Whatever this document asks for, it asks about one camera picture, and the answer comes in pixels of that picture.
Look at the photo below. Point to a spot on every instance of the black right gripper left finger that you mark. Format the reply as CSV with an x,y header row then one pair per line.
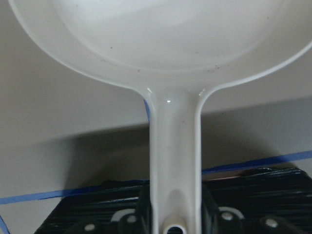
x,y
143,212

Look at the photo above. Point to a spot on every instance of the black lined trash bin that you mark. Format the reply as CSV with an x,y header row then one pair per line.
x,y
258,201

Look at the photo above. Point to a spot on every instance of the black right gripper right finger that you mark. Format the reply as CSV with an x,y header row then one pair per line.
x,y
209,210

